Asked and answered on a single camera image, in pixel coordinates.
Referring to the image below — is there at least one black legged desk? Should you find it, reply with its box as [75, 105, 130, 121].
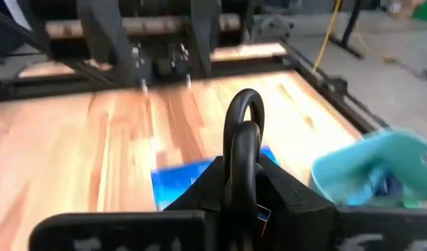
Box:
[329, 0, 366, 59]

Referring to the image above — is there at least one yellow extension cable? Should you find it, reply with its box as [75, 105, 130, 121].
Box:
[311, 0, 397, 75]

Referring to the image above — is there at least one black cable with red tie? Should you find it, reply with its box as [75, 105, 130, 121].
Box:
[222, 88, 265, 251]

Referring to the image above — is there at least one green object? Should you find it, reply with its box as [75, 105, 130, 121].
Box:
[411, 0, 427, 24]

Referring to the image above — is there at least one black frame clamp handle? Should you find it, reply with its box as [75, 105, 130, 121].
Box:
[324, 75, 350, 98]

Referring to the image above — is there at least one blue braided USB-C cable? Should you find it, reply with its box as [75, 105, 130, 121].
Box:
[373, 170, 405, 204]

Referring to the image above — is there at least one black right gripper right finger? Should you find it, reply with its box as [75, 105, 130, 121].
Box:
[258, 155, 339, 251]

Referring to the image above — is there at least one teal plastic bin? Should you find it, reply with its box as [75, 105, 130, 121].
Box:
[309, 128, 427, 210]

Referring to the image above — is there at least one blue game controller box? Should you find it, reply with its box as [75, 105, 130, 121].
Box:
[150, 144, 280, 212]

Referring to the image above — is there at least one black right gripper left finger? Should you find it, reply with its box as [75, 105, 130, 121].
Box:
[164, 155, 231, 213]

